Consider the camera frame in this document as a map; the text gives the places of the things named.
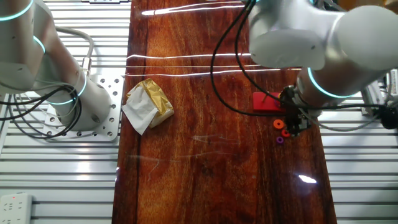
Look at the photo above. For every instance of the wooden Hanoi peg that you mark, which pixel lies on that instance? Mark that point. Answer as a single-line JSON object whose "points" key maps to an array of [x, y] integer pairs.
{"points": [[265, 98]]}

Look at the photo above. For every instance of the gold tissue pack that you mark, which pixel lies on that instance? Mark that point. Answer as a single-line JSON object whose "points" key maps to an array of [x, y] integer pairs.
{"points": [[158, 99]]}

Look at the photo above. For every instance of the white power strip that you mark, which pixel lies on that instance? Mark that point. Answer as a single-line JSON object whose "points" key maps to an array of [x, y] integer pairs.
{"points": [[15, 208]]}

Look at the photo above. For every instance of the brown cardboard box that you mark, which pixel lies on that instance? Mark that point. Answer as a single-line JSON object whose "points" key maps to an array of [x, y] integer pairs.
{"points": [[373, 3]]}

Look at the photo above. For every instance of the white Flexiv robot arm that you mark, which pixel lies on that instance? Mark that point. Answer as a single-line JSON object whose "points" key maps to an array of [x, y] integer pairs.
{"points": [[31, 46]]}

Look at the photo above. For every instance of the red Hanoi base board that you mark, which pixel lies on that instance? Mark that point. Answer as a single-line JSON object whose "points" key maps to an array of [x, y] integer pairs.
{"points": [[262, 105]]}

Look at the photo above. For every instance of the crumpled white tissue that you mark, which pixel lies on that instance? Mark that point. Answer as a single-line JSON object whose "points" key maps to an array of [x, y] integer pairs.
{"points": [[138, 109]]}

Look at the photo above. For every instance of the white ribbed device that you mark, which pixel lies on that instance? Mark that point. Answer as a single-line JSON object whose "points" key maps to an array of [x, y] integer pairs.
{"points": [[395, 82]]}

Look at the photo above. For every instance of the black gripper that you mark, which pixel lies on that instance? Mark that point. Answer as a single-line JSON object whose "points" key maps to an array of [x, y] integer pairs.
{"points": [[292, 104]]}

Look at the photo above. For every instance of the glossy wood grain board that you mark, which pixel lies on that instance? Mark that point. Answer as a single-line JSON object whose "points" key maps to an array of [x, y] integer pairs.
{"points": [[217, 155]]}

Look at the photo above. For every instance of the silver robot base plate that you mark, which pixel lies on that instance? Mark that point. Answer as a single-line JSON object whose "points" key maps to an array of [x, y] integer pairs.
{"points": [[113, 102]]}

